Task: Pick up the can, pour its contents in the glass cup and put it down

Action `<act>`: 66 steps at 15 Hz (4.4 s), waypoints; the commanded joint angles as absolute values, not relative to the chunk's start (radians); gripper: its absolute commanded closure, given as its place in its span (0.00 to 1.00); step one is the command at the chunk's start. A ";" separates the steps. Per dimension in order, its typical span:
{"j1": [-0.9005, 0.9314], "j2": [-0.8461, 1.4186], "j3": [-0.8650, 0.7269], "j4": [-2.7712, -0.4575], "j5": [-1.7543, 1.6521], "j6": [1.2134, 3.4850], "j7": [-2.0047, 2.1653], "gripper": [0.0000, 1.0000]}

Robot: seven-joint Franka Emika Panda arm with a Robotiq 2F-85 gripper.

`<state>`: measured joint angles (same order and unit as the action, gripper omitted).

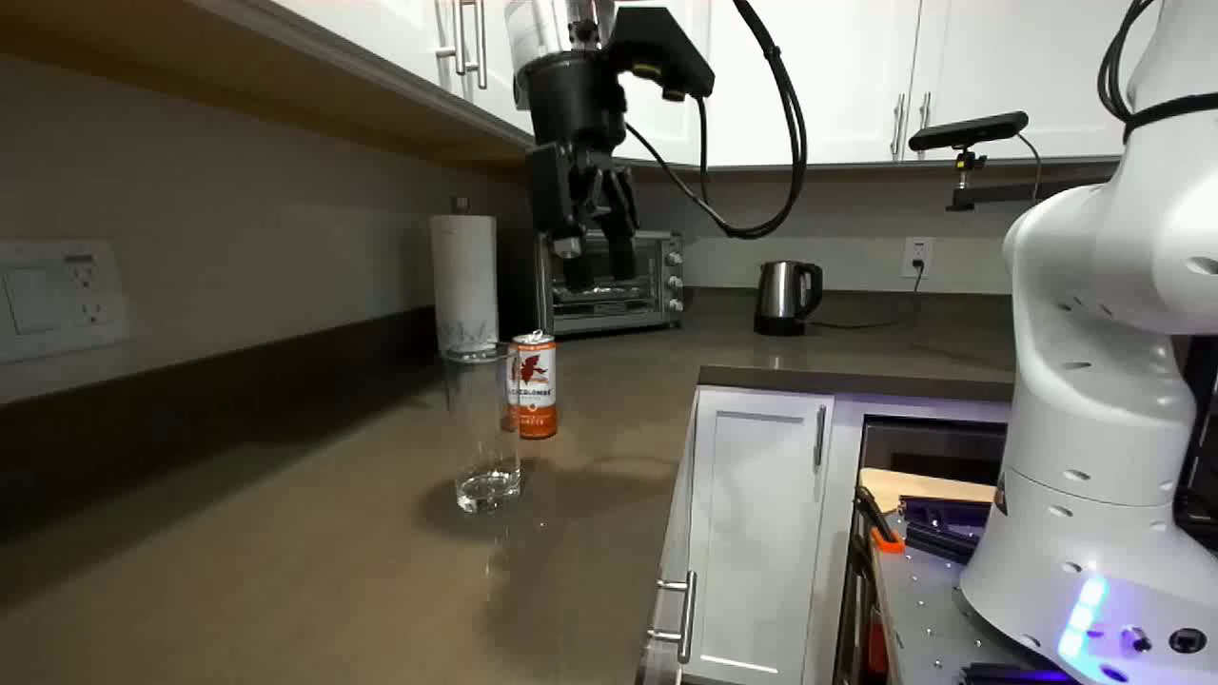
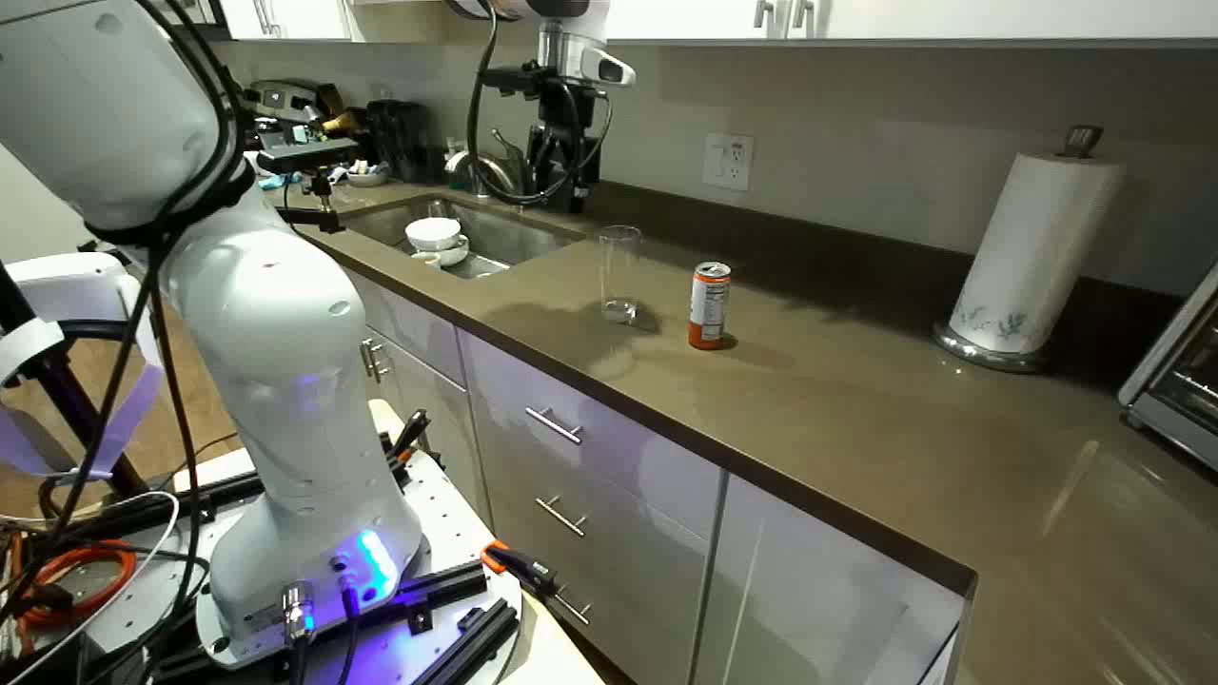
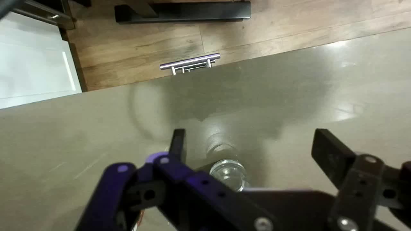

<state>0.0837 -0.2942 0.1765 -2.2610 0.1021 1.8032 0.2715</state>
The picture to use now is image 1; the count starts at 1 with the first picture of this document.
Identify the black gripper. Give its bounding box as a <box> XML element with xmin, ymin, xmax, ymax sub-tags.
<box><xmin>510</xmin><ymin>46</ymin><xmax>644</xmax><ymax>287</ymax></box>

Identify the white orange drink can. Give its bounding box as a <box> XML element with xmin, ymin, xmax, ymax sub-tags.
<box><xmin>503</xmin><ymin>332</ymin><xmax>562</xmax><ymax>446</ymax></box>

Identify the tall clear glass cup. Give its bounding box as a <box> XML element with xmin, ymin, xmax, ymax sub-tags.
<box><xmin>443</xmin><ymin>359</ymin><xmax>528</xmax><ymax>516</ymax></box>

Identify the silver toaster oven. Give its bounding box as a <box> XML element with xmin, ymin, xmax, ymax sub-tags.
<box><xmin>528</xmin><ymin>223</ymin><xmax>693</xmax><ymax>342</ymax></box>

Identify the white upper cabinet door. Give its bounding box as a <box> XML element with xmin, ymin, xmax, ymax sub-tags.
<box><xmin>699</xmin><ymin>0</ymin><xmax>927</xmax><ymax>170</ymax></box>
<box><xmin>620</xmin><ymin>0</ymin><xmax>715</xmax><ymax>170</ymax></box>
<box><xmin>915</xmin><ymin>0</ymin><xmax>1145</xmax><ymax>166</ymax></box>

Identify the white cabinet door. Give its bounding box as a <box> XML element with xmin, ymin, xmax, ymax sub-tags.
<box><xmin>915</xmin><ymin>0</ymin><xmax>1145</xmax><ymax>166</ymax></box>
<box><xmin>699</xmin><ymin>0</ymin><xmax>927</xmax><ymax>170</ymax></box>
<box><xmin>620</xmin><ymin>0</ymin><xmax>715</xmax><ymax>170</ymax></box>
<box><xmin>682</xmin><ymin>379</ymin><xmax>842</xmax><ymax>685</ymax></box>

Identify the white paper towel roll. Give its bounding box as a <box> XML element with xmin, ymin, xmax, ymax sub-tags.
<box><xmin>425</xmin><ymin>208</ymin><xmax>503</xmax><ymax>360</ymax></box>

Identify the steel electric kettle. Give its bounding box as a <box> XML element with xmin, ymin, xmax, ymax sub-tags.
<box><xmin>750</xmin><ymin>256</ymin><xmax>831</xmax><ymax>337</ymax></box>

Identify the long white upper cabinet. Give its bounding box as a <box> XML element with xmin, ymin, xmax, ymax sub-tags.
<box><xmin>0</xmin><ymin>0</ymin><xmax>537</xmax><ymax>175</ymax></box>

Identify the white lower cabinet door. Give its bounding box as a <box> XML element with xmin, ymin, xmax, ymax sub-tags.
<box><xmin>682</xmin><ymin>379</ymin><xmax>842</xmax><ymax>685</ymax></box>

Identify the wooden table board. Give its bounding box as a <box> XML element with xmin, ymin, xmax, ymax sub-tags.
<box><xmin>857</xmin><ymin>466</ymin><xmax>1001</xmax><ymax>515</ymax></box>

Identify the black orange bar clamp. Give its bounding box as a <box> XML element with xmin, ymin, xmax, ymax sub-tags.
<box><xmin>861</xmin><ymin>575</ymin><xmax>894</xmax><ymax>685</ymax></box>
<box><xmin>857</xmin><ymin>482</ymin><xmax>915</xmax><ymax>563</ymax></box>

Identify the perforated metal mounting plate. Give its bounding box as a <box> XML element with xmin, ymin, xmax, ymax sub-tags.
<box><xmin>871</xmin><ymin>544</ymin><xmax>1218</xmax><ymax>685</ymax></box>

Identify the black equipment box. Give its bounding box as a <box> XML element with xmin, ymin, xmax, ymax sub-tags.
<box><xmin>1171</xmin><ymin>332</ymin><xmax>1218</xmax><ymax>558</ymax></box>

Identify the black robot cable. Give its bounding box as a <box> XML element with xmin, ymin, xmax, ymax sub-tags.
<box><xmin>620</xmin><ymin>0</ymin><xmax>1218</xmax><ymax>245</ymax></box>

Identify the white wall outlet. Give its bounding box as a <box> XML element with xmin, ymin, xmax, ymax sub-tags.
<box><xmin>900</xmin><ymin>232</ymin><xmax>941</xmax><ymax>282</ymax></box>

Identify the black kettle cord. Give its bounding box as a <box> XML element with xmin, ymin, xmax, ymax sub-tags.
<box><xmin>811</xmin><ymin>257</ymin><xmax>930</xmax><ymax>334</ymax></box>

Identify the black stereo camera on mount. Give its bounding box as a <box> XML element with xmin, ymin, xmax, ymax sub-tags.
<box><xmin>906</xmin><ymin>107</ymin><xmax>1036</xmax><ymax>216</ymax></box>

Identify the white switch outlet plate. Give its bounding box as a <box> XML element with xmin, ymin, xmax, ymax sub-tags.
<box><xmin>0</xmin><ymin>241</ymin><xmax>137</xmax><ymax>368</ymax></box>

